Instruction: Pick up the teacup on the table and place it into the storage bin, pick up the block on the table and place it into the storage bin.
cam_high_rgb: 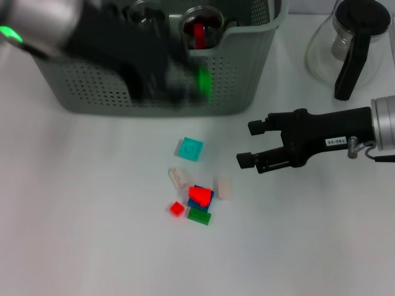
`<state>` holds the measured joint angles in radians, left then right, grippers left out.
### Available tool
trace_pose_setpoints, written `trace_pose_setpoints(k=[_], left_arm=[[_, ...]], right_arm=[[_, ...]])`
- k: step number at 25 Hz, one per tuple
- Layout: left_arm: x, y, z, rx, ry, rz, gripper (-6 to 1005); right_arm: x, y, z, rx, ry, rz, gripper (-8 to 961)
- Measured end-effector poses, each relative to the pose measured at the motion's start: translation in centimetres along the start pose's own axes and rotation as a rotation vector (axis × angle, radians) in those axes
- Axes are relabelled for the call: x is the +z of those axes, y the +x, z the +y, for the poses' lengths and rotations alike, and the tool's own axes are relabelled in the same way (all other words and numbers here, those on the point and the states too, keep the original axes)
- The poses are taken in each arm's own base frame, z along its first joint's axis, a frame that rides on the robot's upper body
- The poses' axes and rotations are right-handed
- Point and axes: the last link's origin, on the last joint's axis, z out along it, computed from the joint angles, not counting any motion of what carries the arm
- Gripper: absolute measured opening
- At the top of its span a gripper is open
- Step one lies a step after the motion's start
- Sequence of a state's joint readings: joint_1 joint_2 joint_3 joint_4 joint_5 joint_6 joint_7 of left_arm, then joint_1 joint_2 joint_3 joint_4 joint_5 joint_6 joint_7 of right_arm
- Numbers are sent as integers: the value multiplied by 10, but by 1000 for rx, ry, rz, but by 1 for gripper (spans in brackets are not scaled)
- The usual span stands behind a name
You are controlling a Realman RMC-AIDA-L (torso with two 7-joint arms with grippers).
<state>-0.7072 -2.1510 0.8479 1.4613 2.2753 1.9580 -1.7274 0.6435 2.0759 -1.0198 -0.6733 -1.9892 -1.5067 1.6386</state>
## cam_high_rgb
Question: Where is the teal square building brick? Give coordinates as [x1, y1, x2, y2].
[174, 137, 204, 162]

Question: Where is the pale pink building brick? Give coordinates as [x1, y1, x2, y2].
[215, 176, 232, 201]

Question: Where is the glass teacup with black handle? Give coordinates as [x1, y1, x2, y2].
[180, 6, 238, 50]
[128, 0, 167, 28]

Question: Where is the red sloped building brick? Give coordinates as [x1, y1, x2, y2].
[188, 186, 212, 207]

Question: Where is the dark red long brick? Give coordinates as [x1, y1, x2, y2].
[193, 23, 207, 49]

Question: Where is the right gripper cable with plug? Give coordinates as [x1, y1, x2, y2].
[347, 135, 395, 163]

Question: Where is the blue building brick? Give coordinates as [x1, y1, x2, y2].
[187, 184, 215, 213]

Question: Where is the green flat building brick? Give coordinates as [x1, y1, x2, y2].
[186, 207, 212, 226]

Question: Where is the translucent white building brick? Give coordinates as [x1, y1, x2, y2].
[168, 167, 189, 195]

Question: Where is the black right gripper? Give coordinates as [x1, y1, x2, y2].
[236, 106, 376, 175]

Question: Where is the small red building brick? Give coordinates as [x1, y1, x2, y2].
[168, 201, 185, 218]

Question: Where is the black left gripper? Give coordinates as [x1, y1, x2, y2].
[65, 0, 202, 106]

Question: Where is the glass carafe with black handle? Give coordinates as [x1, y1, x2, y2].
[305, 0, 391, 101]

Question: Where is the grey-green perforated storage bin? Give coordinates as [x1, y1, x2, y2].
[30, 0, 289, 118]

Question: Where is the green notched building brick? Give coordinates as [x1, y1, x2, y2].
[197, 63, 214, 105]

